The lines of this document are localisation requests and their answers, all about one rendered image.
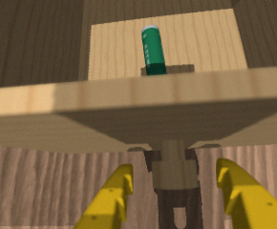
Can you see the green aa battery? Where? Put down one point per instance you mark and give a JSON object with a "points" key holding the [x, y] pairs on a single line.
{"points": [[152, 48]]}

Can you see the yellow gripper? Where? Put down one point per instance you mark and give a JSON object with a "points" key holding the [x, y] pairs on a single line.
{"points": [[250, 205]]}

